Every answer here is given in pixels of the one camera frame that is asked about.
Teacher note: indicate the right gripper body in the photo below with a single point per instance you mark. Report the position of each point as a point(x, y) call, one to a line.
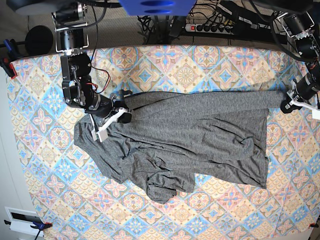
point(103, 111)

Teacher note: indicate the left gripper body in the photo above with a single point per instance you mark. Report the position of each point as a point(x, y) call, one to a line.
point(295, 101)

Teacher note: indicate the grey t-shirt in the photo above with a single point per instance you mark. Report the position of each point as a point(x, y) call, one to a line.
point(173, 136)

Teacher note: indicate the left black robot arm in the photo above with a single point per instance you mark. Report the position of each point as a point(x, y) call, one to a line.
point(303, 93)

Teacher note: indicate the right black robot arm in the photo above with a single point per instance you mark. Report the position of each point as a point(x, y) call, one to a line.
point(78, 89)

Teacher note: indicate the black round stool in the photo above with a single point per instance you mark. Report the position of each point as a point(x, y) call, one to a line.
point(39, 40)

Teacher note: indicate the red blue table clamp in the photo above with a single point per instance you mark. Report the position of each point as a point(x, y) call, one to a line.
point(13, 54)

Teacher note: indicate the black power strip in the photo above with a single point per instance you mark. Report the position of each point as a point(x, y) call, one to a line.
point(208, 28)

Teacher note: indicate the orange blue corner clamp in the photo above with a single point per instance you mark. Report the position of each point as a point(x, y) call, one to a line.
point(40, 227)

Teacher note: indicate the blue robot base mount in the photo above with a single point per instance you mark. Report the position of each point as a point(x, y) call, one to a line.
point(157, 7)

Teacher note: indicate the white wall outlet box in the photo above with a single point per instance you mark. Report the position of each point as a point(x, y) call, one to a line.
point(22, 220)

